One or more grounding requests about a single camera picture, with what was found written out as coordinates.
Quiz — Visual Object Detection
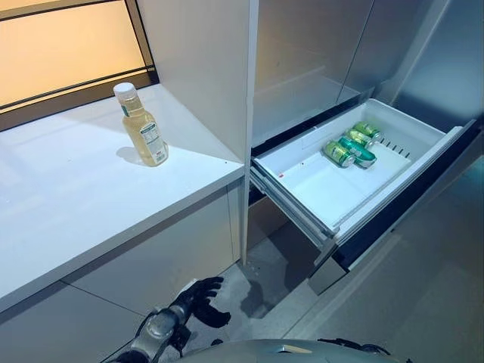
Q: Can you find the white counter cabinet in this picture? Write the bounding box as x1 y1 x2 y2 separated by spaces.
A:
0 82 247 363

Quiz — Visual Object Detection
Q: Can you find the white fridge drawer steel front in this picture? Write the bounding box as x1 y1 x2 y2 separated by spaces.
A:
250 98 484 296

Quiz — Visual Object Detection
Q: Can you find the teal green drink can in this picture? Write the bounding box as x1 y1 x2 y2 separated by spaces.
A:
337 135 378 169

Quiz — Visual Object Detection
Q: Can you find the yellow drink bottle white cap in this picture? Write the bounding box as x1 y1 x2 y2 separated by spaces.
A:
113 83 169 166

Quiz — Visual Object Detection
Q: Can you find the stainless steel fridge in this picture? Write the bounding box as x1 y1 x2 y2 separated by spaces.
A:
246 0 484 363

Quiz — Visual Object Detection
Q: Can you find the white tall side panel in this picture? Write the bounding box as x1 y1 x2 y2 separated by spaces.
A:
135 0 259 265

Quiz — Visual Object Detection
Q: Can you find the grey robot torso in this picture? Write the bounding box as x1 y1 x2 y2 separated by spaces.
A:
180 338 415 363

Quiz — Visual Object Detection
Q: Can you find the lit window black frame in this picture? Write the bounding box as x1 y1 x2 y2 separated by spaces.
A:
0 0 159 132

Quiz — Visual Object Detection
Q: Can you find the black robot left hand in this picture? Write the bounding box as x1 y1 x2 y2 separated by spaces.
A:
172 275 232 328

